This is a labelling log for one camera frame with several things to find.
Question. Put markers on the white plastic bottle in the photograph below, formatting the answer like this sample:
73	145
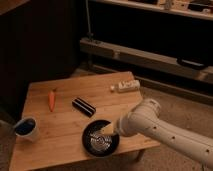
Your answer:
125	86

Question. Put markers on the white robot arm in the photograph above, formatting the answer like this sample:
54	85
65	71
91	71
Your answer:
144	119

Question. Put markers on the black ceramic bowl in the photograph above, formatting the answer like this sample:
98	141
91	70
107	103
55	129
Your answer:
97	144

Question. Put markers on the wooden table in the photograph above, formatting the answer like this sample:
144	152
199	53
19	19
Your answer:
60	131

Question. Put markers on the metal pole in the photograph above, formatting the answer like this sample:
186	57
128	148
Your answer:
90	34

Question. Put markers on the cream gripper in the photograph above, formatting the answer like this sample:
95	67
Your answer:
108	129

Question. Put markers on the black rectangular box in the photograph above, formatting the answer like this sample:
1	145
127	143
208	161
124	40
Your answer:
84	107

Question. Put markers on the orange toy carrot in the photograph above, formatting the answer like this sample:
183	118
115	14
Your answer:
51	99

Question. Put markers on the white and blue mug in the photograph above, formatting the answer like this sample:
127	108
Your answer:
27	128

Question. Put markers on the black handle on shelf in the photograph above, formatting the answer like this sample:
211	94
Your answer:
192	65

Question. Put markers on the wooden shelf unit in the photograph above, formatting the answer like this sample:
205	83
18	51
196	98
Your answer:
152	36

